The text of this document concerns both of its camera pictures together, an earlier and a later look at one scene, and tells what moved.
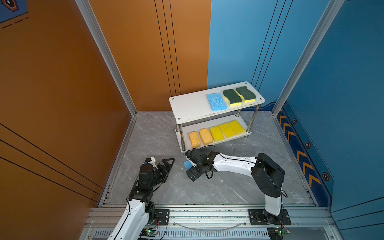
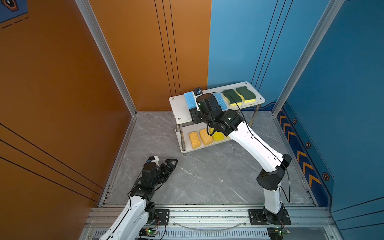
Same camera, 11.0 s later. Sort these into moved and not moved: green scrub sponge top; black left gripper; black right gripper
Moved: black right gripper
Not moved: green scrub sponge top; black left gripper
